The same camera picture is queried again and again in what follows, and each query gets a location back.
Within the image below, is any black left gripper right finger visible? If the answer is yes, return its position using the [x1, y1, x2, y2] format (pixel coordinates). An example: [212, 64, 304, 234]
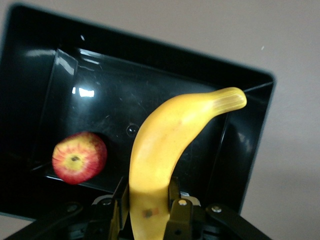
[163, 176, 271, 240]

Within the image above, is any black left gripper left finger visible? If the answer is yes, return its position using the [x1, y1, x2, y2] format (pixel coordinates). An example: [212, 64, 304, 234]
[4, 176, 133, 240]

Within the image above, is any red yellow apple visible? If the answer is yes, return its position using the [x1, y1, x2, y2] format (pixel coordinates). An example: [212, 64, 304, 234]
[51, 131, 108, 185]

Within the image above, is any yellow banana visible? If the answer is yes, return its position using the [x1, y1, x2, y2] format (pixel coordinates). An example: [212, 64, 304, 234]
[128, 86, 248, 240]

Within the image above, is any black plastic box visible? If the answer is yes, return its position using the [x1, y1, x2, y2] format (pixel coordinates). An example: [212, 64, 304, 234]
[0, 2, 276, 223]

